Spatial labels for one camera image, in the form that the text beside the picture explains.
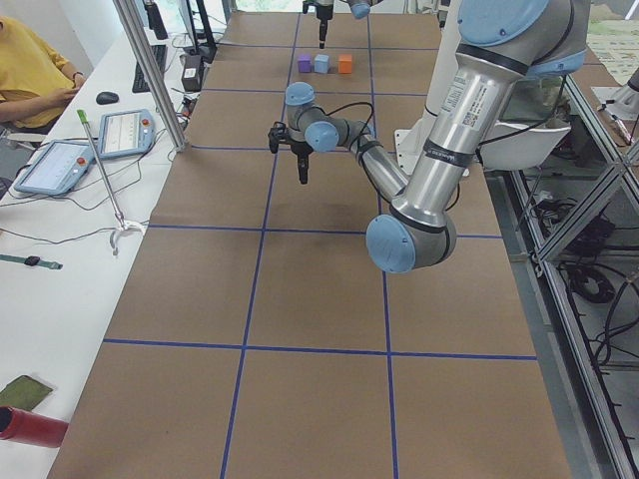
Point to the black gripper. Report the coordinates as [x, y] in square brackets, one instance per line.
[322, 13]
[301, 150]

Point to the light blue foam block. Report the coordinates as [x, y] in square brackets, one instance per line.
[321, 63]

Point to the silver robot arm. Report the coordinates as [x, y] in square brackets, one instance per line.
[358, 8]
[501, 43]

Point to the orange foam block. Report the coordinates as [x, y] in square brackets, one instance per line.
[344, 64]

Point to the purple foam block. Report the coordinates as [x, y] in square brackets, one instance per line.
[305, 63]

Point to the black power adapter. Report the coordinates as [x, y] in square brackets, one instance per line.
[193, 73]

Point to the far blue teach pendant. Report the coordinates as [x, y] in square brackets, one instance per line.
[125, 134]

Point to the blue teach pendant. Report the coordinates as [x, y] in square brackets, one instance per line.
[125, 134]
[58, 169]

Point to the reacher grabber stick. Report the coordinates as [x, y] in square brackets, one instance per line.
[123, 225]

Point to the black computer mouse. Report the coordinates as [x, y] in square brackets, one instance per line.
[107, 98]

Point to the near blue teach pendant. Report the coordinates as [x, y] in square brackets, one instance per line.
[58, 169]

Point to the person in yellow shirt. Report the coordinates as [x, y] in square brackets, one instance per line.
[37, 82]

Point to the green smart watch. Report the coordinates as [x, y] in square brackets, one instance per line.
[31, 260]

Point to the red bottle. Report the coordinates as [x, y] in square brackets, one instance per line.
[26, 427]

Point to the aluminium frame post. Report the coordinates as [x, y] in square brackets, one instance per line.
[135, 32]

